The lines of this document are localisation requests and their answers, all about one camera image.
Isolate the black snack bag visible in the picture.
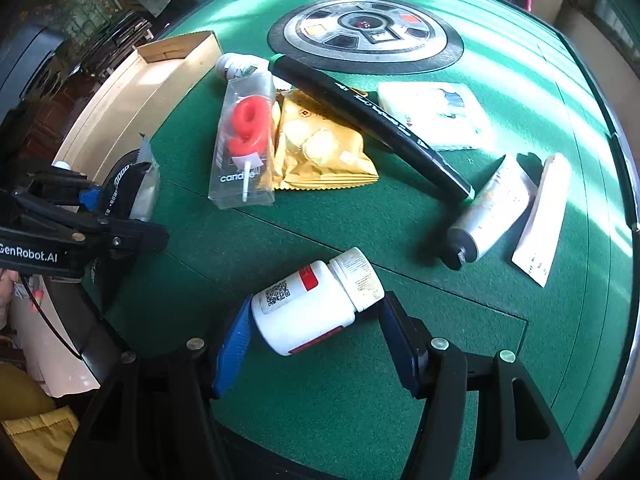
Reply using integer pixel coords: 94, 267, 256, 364
96, 134, 160, 222

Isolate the white pill bottle red label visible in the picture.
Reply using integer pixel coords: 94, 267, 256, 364
252, 247, 384, 356

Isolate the red nine candle package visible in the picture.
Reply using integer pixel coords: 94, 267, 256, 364
208, 72, 276, 209

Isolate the grey hand cream tube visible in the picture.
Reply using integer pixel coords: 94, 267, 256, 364
440, 155, 537, 271

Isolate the brown cardboard box tray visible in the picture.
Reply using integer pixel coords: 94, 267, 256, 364
54, 30, 221, 183

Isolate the white flat sachet strip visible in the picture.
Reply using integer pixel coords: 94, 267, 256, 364
512, 153, 572, 287

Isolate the white bottle green leaf label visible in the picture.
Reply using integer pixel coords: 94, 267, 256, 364
215, 53, 292, 96

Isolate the yellow snack packet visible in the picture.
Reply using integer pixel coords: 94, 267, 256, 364
272, 89, 378, 191

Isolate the white tissue packet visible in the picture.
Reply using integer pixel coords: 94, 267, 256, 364
378, 81, 496, 151

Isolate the round table centre control panel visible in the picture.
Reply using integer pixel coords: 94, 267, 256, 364
268, 0, 464, 76

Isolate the black table rim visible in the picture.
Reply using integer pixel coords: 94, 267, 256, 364
150, 0, 640, 480

